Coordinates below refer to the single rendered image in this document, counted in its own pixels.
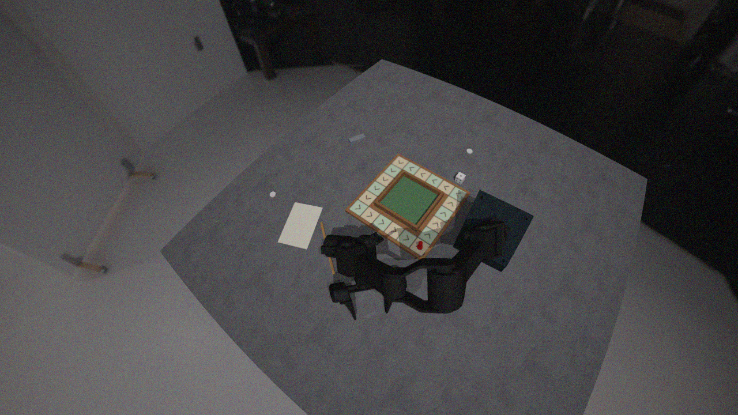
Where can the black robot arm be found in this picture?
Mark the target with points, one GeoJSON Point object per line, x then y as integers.
{"type": "Point", "coordinates": [446, 278]}

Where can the beige flat rectangular panel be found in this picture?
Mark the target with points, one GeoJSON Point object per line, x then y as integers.
{"type": "Point", "coordinates": [300, 225]}

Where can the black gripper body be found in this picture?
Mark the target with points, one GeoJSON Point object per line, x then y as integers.
{"type": "Point", "coordinates": [339, 292]}

